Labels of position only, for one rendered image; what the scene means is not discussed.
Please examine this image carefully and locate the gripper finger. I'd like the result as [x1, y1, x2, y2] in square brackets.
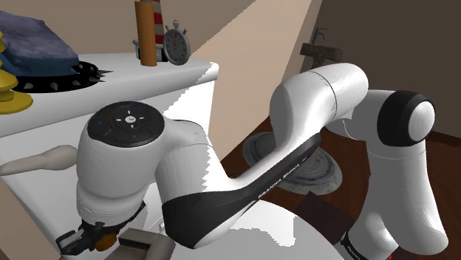
[55, 228, 97, 257]

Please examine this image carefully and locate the orange round object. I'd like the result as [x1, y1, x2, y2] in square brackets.
[95, 232, 119, 253]

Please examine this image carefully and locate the grey box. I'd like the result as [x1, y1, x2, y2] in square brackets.
[114, 227, 177, 260]

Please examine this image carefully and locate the black spiked collar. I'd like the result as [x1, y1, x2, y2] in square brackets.
[12, 60, 115, 94]

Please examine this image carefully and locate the yellow figure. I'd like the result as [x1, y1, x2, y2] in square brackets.
[0, 30, 35, 116]

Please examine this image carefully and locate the grey round floor cover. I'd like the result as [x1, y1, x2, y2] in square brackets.
[242, 131, 344, 196]

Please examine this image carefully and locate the grey stopwatch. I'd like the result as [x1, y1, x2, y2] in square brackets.
[162, 19, 192, 66]

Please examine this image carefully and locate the orange brown cylinder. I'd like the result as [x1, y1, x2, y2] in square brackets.
[134, 0, 159, 67]

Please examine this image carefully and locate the blue grey folded cloth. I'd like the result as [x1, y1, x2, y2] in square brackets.
[0, 10, 81, 78]

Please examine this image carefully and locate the red white striped lighthouse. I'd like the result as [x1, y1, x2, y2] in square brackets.
[132, 0, 168, 64]

